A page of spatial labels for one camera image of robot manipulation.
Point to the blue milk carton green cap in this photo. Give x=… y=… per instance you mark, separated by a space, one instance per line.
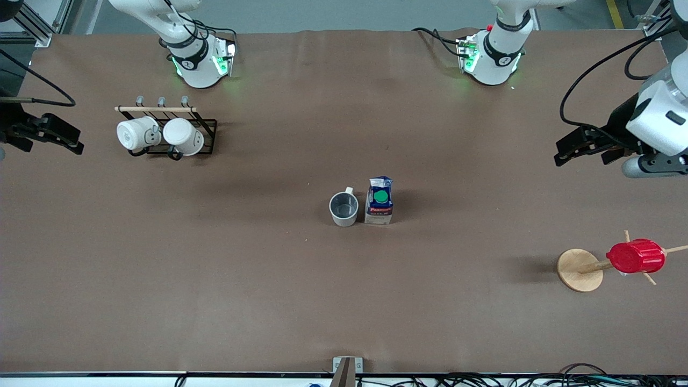
x=379 y=207

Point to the aluminium frame profile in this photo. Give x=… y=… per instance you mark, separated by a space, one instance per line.
x=37 y=27

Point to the wooden cup tree stand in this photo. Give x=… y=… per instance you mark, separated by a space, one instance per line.
x=578 y=271

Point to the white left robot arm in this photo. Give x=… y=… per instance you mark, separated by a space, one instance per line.
x=658 y=123

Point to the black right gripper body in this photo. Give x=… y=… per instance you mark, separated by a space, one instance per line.
x=12 y=128

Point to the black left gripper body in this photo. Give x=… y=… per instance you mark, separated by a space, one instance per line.
x=617 y=127

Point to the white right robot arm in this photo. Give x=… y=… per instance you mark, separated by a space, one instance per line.
x=196 y=64

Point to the white mug with grey inside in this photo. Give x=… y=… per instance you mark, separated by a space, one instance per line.
x=344 y=217

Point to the red plastic cup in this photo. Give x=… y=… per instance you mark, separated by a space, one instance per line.
x=637 y=256

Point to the brown table cover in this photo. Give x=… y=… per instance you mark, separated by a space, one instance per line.
x=344 y=295

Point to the metal bracket with wooden post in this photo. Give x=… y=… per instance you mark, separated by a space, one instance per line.
x=346 y=371

